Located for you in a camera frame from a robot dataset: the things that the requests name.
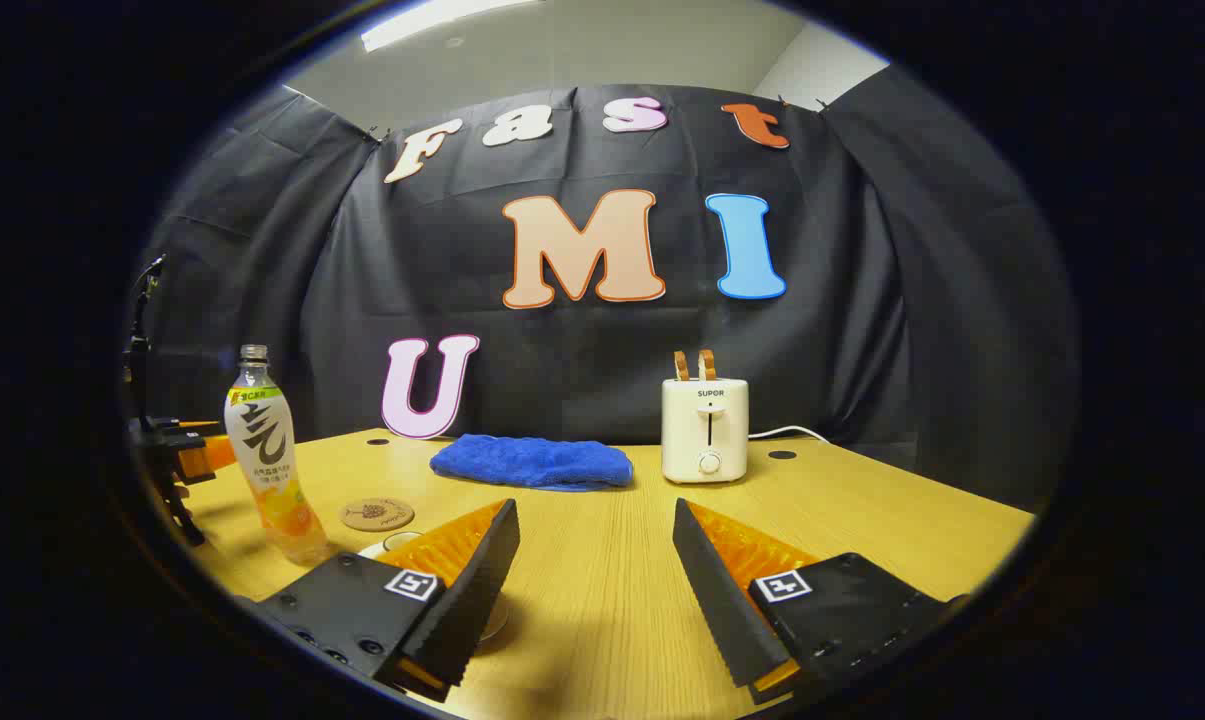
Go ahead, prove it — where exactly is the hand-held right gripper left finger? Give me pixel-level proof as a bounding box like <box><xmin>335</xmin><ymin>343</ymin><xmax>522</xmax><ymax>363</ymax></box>
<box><xmin>252</xmin><ymin>498</ymin><xmax>521</xmax><ymax>703</ymax></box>

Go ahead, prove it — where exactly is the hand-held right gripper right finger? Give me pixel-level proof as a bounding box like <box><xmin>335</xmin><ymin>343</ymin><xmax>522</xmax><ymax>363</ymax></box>
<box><xmin>672</xmin><ymin>498</ymin><xmax>968</xmax><ymax>706</ymax></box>

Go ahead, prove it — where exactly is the clear plastic water bottle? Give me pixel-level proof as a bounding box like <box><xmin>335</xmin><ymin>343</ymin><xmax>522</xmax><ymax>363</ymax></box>
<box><xmin>224</xmin><ymin>345</ymin><xmax>331</xmax><ymax>564</ymax></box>

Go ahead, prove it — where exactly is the white teacup lid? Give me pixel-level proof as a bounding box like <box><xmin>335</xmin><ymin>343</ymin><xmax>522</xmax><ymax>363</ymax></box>
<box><xmin>358</xmin><ymin>531</ymin><xmax>425</xmax><ymax>559</ymax></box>

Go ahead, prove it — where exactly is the round cork coaster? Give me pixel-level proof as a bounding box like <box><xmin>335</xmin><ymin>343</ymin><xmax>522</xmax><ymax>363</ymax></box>
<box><xmin>339</xmin><ymin>498</ymin><xmax>415</xmax><ymax>532</ymax></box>

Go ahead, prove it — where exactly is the blue towel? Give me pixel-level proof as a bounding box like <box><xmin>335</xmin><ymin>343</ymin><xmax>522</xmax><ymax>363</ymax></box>
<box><xmin>429</xmin><ymin>433</ymin><xmax>635</xmax><ymax>492</ymax></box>

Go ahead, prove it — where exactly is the white toaster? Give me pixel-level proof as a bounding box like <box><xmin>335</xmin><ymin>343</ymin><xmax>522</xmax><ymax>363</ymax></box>
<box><xmin>661</xmin><ymin>378</ymin><xmax>750</xmax><ymax>485</ymax></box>

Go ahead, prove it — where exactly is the black backdrop cloth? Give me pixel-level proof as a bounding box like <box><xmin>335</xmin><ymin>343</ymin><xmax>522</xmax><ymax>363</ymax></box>
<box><xmin>127</xmin><ymin>60</ymin><xmax>1078</xmax><ymax>511</ymax></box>

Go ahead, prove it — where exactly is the ceiling light panel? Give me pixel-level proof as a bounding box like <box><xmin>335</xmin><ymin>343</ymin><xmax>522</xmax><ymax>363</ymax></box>
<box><xmin>360</xmin><ymin>0</ymin><xmax>543</xmax><ymax>53</ymax></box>

